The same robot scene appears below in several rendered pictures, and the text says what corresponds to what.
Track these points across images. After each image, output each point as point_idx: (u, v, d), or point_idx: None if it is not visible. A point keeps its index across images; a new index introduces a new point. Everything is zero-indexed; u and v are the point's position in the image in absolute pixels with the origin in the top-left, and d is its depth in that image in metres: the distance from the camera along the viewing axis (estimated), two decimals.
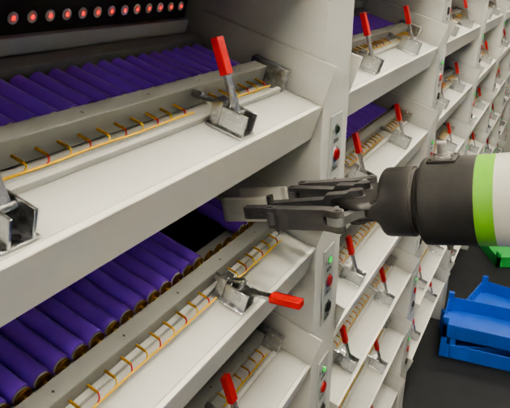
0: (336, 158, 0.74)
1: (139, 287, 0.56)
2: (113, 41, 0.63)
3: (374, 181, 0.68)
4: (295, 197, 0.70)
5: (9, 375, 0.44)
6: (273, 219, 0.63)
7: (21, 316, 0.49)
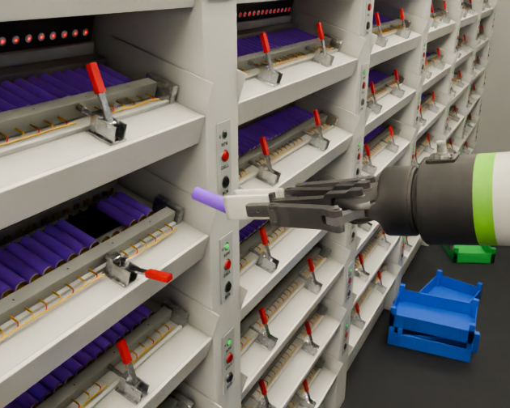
0: (224, 159, 0.88)
1: (36, 265, 0.70)
2: (24, 63, 0.76)
3: (371, 182, 0.68)
4: None
5: None
6: (275, 217, 0.64)
7: None
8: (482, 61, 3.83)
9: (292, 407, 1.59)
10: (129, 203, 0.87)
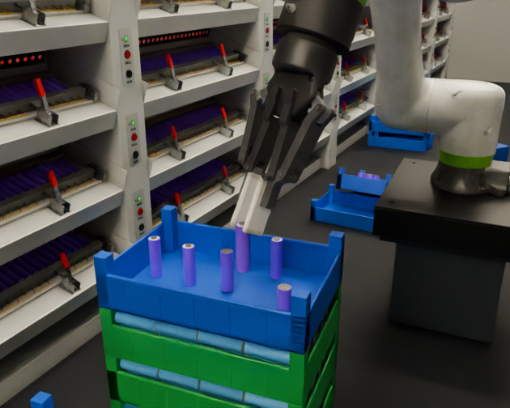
0: None
1: None
2: None
3: (329, 113, 0.64)
4: (274, 173, 0.68)
5: None
6: (245, 157, 0.72)
7: None
8: None
9: None
10: None
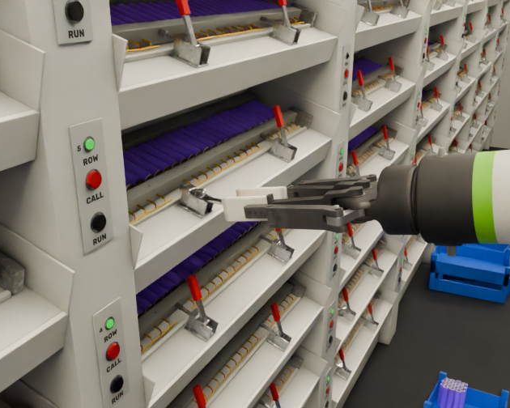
0: (346, 75, 1.09)
1: (218, 136, 0.92)
2: None
3: (337, 224, 0.58)
4: None
5: (159, 159, 0.79)
6: None
7: (155, 140, 0.85)
8: (501, 44, 4.04)
9: (358, 327, 1.80)
10: (264, 108, 1.09)
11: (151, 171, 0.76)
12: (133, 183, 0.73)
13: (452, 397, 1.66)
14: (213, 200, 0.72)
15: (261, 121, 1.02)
